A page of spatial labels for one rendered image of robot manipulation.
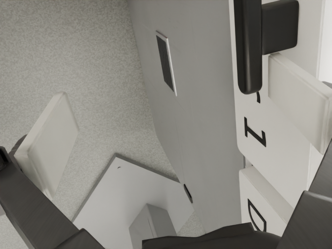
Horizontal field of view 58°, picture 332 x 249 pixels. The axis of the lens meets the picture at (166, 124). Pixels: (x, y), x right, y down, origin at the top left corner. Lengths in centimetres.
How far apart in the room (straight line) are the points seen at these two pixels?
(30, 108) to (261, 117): 99
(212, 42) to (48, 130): 25
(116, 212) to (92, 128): 41
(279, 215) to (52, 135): 21
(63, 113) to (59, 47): 91
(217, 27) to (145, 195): 108
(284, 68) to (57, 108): 13
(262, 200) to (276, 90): 15
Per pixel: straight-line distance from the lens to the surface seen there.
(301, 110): 17
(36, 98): 115
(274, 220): 31
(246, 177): 34
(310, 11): 19
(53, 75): 112
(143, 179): 131
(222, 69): 36
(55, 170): 16
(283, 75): 18
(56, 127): 17
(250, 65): 19
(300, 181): 24
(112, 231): 147
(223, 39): 34
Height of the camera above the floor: 107
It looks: 59 degrees down
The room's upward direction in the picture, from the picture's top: 148 degrees clockwise
